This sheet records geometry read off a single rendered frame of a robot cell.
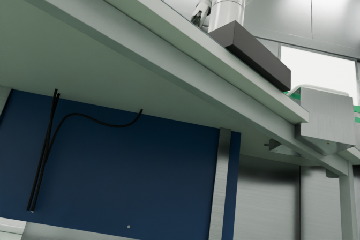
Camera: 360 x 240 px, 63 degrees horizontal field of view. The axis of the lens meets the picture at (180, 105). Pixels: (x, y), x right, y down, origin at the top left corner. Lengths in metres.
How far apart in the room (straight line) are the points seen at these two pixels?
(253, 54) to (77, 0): 0.39
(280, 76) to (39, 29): 0.57
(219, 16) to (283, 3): 1.03
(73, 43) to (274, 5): 1.31
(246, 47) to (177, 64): 0.17
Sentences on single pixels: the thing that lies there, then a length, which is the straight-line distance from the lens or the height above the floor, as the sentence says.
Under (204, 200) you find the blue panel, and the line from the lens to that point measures 0.98.
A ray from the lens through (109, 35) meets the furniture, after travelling 0.52.
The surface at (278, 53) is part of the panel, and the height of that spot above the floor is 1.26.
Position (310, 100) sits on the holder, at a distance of 0.97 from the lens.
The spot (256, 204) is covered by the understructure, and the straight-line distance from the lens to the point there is 1.34.
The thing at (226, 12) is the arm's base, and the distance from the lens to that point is 0.84.
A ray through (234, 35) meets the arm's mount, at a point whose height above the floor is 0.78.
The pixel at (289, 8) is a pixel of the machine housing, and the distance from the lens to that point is 1.83.
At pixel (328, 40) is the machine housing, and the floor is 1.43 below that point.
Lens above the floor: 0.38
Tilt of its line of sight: 22 degrees up
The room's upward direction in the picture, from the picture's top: 9 degrees clockwise
